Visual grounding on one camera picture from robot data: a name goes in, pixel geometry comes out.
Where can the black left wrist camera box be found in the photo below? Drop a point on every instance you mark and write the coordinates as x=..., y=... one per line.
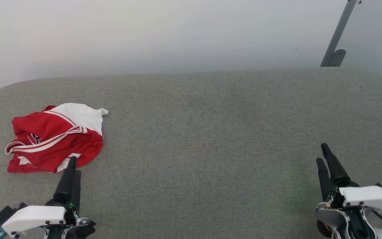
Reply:
x=5, y=214

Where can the grey fabric sofa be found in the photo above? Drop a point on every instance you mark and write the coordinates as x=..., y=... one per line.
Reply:
x=197, y=149

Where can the grey pole foot bracket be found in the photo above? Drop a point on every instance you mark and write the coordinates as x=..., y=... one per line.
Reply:
x=338, y=56

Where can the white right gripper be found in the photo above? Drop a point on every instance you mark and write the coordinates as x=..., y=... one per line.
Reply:
x=366, y=197

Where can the red and white basketball jersey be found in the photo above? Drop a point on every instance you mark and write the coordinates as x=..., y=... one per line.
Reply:
x=51, y=139

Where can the grey metal wall pole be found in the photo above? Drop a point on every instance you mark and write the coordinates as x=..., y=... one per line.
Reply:
x=338, y=31

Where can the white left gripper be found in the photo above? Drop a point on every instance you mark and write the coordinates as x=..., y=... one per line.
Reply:
x=31, y=217

